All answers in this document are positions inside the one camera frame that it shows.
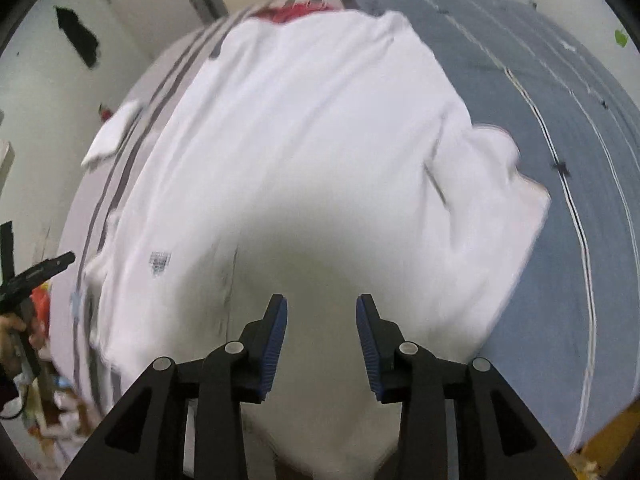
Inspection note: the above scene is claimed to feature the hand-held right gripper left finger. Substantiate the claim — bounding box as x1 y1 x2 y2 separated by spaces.
60 294 289 480

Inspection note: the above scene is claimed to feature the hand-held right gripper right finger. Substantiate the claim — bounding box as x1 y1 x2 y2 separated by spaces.
356 294 581 480

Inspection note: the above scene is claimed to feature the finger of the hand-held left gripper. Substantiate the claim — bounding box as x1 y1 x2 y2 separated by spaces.
14 252 77 287

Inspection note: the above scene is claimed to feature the white sweatshirt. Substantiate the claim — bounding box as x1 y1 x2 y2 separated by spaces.
80 7 553 480

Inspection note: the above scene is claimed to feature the person's left hand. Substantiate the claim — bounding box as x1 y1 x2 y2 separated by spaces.
0 311 47 361

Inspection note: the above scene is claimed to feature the colourful clutter pile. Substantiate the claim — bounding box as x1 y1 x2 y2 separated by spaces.
15 280 103 461

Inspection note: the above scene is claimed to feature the folded white cloth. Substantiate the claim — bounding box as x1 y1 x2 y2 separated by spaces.
81 100 147 170

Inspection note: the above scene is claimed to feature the grey hanging item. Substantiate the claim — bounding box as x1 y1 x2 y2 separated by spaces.
190 0 231 24

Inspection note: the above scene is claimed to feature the blue bed sheet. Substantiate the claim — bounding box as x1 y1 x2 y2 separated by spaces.
350 0 640 456

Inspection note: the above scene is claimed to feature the red garment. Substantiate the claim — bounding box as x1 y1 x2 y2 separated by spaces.
250 2 346 26

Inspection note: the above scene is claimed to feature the black garment on wall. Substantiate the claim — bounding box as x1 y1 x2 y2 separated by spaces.
54 6 101 68

